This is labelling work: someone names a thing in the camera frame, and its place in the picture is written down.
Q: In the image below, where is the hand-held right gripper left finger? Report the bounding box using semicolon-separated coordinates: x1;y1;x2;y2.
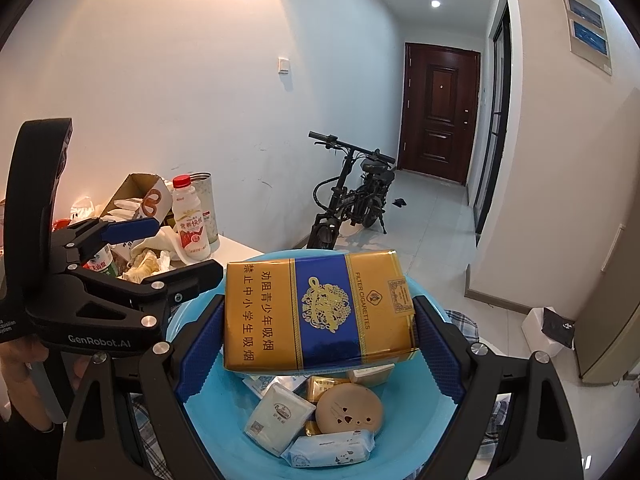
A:
57;295;226;480

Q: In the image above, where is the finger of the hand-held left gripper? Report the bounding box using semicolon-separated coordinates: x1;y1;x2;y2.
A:
79;259;225;314
51;216;162;275

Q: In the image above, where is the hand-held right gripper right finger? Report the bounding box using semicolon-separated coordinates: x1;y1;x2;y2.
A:
412;296;583;480

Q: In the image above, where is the blue plastic basin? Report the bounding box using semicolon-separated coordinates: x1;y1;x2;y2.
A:
165;247;473;480

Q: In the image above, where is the gold and blue cigarette pack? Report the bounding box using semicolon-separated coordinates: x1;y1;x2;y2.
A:
221;250;420;373

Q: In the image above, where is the person's left hand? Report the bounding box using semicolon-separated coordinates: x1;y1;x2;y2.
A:
0;341;92;433

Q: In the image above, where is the crumpled tissue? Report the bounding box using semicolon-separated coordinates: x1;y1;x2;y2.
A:
120;247;173;283

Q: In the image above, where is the open cardboard box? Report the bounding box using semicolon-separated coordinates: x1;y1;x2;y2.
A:
102;173;173;241

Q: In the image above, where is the green label bottle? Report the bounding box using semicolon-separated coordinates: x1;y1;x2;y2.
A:
82;242;118;278

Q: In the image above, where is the white milk bottle red cap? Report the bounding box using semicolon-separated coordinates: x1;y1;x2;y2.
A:
171;174;210;262

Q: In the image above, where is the cream cylindrical tin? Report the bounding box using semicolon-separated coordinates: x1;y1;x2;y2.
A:
192;172;221;253

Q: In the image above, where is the blue plaid cloth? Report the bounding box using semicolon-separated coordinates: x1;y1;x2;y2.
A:
127;307;516;480

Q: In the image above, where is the white tissue packet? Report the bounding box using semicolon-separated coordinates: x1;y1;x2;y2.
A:
243;381;316;457

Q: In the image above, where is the round beige compact case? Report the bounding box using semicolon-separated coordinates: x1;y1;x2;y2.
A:
315;382;385;435

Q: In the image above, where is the black pouch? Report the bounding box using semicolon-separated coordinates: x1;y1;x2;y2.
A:
542;308;576;350

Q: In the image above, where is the small gold box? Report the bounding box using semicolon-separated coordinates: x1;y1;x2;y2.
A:
306;375;351;403

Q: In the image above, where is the light blue tissue packet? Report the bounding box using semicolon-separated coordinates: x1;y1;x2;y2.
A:
280;429;376;468

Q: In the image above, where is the black electric bicycle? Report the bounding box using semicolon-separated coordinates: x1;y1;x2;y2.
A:
306;131;397;251

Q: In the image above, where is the beige refrigerator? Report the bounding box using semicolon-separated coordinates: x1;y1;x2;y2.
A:
575;230;640;386

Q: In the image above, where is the brown entrance door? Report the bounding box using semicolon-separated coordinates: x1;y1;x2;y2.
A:
397;42;482;186

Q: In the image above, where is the black framed glass door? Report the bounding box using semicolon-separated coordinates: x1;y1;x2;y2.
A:
472;0;513;236

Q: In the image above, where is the grey wall panel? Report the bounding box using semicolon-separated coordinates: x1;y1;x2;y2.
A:
557;0;613;76

